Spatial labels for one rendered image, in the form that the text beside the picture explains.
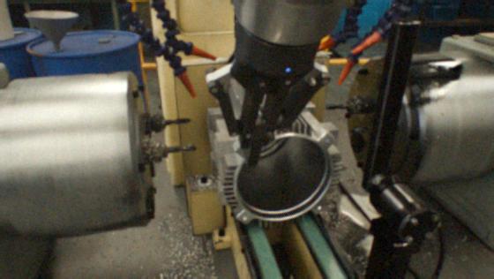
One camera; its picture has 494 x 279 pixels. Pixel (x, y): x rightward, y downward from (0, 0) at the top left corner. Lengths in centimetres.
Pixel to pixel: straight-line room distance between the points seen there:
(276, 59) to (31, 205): 37
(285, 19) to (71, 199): 37
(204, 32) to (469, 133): 52
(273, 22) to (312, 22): 3
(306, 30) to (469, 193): 67
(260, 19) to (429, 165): 44
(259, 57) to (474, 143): 46
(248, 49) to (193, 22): 47
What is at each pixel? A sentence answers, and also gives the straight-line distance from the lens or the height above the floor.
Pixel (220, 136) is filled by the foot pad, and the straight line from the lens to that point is 55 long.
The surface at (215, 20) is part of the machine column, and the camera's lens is 78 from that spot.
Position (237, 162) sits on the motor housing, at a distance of 52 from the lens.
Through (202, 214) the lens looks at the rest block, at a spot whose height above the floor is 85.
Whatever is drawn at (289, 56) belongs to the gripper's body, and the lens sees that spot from 30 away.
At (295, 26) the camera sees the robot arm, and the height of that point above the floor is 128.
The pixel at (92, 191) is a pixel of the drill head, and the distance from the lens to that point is 50.
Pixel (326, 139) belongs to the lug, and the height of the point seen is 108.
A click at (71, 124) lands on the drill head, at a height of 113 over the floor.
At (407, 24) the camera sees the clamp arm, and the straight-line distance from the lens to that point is 50.
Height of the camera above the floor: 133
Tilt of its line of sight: 29 degrees down
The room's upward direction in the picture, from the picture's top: straight up
